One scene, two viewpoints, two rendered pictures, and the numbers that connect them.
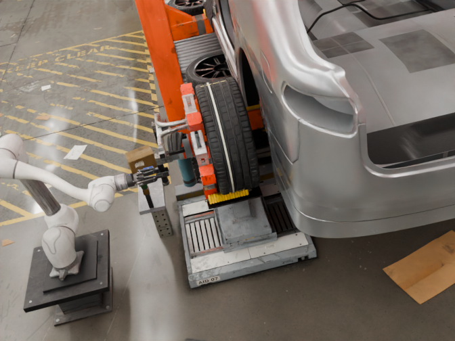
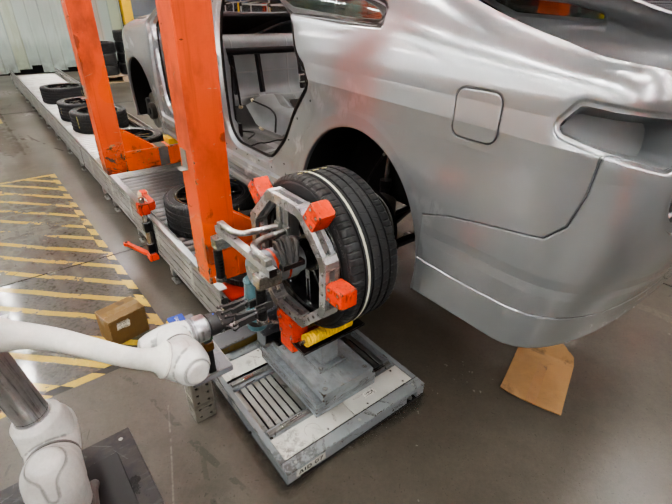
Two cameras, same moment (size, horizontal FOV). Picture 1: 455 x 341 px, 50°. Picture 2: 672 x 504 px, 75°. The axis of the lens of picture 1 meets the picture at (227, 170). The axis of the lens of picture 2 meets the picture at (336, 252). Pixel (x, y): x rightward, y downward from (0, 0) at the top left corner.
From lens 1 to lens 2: 1.51 m
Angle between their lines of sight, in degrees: 31
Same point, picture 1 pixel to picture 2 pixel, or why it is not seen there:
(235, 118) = (371, 208)
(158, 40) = (204, 120)
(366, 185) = (655, 250)
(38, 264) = not seen: outside the picture
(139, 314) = not seen: outside the picture
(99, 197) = (193, 357)
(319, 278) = (442, 417)
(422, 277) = (538, 385)
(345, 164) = (648, 220)
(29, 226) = not seen: outside the picture
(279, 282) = (401, 437)
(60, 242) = (69, 474)
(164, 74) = (207, 173)
